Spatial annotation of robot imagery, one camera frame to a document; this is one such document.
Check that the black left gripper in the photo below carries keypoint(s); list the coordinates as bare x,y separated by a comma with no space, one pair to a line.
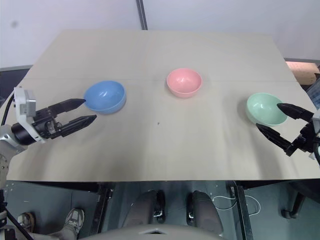
45,125

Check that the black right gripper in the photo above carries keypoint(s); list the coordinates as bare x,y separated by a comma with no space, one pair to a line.
303,143

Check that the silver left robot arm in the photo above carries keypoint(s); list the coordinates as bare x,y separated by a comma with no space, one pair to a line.
10,140

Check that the green plastic bowl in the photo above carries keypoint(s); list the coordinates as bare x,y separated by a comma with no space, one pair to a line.
262,107

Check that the blue plastic bowl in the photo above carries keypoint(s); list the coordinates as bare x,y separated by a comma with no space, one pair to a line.
105,96

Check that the black office chair base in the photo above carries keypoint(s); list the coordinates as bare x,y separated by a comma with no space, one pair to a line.
295,202

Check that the black table leg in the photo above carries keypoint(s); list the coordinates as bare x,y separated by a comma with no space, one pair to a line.
241,210
103,207

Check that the grey sneaker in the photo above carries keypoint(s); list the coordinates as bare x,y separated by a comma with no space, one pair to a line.
26,221
74,221

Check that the pink plastic bowl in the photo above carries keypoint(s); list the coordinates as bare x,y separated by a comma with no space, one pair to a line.
184,81

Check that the grey robot torso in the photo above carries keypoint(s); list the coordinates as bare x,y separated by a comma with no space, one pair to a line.
155,232

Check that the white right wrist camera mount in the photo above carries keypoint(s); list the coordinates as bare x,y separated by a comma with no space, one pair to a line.
317,125

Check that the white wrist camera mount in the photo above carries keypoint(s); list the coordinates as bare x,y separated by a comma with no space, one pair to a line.
25,105
317,125

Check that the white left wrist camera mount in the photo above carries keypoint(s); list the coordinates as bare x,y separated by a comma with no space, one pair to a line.
25,105

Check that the grey wall partition strip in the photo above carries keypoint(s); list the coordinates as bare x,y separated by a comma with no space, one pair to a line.
141,13

